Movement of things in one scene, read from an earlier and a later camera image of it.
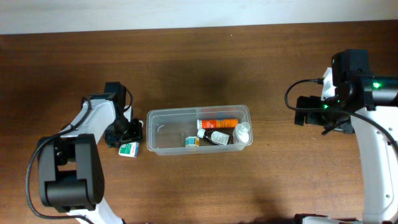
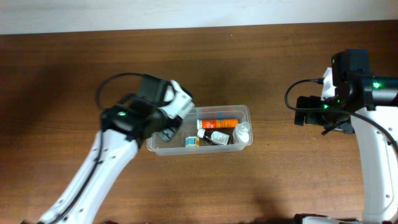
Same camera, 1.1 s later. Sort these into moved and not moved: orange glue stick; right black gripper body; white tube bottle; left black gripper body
Moved: left black gripper body
Not moved: right black gripper body; orange glue stick; white tube bottle
